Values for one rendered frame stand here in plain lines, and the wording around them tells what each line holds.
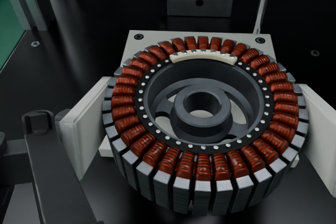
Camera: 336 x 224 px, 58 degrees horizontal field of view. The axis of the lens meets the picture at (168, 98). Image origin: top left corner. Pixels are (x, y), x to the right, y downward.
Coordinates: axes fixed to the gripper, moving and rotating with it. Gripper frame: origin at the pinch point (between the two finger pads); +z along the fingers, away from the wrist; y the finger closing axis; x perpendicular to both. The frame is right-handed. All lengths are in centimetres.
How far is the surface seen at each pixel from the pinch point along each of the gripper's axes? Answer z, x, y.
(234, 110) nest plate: 7.5, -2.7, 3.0
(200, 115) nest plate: 6.9, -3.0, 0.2
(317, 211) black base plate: 1.4, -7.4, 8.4
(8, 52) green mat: 17.6, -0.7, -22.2
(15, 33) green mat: 20.7, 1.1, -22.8
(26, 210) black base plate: 0.2, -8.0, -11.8
